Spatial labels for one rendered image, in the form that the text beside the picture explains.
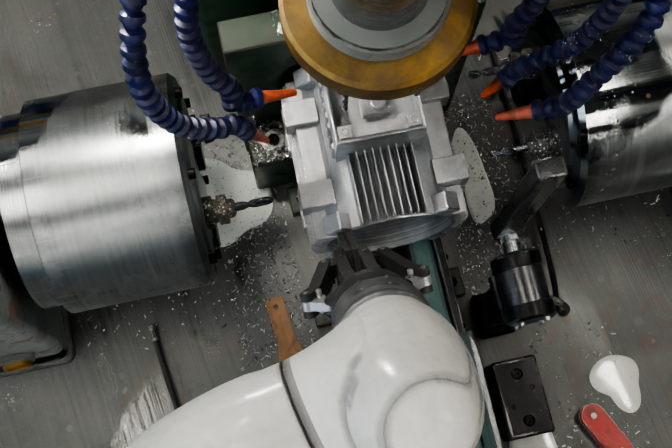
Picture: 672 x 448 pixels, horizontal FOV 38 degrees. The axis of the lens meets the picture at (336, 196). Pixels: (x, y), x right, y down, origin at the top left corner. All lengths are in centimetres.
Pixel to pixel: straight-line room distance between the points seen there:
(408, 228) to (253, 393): 54
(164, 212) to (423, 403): 45
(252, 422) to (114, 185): 40
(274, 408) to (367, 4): 33
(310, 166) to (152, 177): 19
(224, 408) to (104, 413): 65
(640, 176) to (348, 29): 44
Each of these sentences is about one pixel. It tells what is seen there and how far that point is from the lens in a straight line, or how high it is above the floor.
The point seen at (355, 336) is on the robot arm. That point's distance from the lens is 71.
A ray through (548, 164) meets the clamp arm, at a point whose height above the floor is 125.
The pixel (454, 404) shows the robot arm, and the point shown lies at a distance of 67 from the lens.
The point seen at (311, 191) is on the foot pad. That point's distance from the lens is 109.
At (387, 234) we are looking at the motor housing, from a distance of 122.
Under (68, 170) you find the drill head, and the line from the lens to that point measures 104.
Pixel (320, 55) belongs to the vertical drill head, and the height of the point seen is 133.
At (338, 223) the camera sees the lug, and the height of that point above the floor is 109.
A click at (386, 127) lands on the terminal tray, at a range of 108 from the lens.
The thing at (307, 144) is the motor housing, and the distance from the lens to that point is 112.
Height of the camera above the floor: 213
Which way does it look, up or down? 74 degrees down
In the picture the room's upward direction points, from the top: 3 degrees clockwise
